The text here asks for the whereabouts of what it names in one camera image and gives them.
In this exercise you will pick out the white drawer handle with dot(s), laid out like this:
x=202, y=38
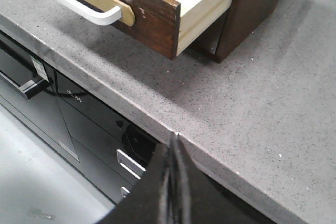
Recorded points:
x=103, y=19

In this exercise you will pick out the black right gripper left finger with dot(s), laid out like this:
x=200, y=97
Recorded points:
x=147, y=201

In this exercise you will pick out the dark wooden drawer cabinet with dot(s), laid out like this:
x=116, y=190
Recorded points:
x=228, y=31

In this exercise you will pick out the black built-in appliance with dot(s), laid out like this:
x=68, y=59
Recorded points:
x=107, y=148

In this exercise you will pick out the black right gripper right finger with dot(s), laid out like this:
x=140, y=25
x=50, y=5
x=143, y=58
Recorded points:
x=196, y=200

